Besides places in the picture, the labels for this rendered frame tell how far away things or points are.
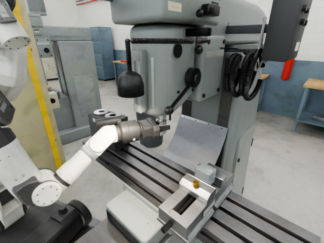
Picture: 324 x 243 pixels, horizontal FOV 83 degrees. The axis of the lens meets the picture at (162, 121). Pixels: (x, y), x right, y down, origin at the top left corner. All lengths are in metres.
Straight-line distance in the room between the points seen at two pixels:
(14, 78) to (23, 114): 1.66
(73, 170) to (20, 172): 0.14
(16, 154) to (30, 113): 1.71
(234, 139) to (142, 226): 0.65
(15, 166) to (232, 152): 0.99
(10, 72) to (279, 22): 0.83
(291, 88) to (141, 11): 4.43
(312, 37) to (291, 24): 4.01
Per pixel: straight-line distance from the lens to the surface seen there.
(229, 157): 1.17
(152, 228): 0.87
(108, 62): 8.10
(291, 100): 4.90
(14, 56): 0.73
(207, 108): 1.08
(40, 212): 1.53
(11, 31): 0.64
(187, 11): 0.64
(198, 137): 1.12
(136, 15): 0.63
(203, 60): 0.75
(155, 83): 0.64
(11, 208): 1.36
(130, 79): 0.47
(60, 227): 1.36
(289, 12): 0.75
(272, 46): 0.76
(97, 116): 1.14
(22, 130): 2.39
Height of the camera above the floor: 1.58
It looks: 24 degrees down
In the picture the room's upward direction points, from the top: straight up
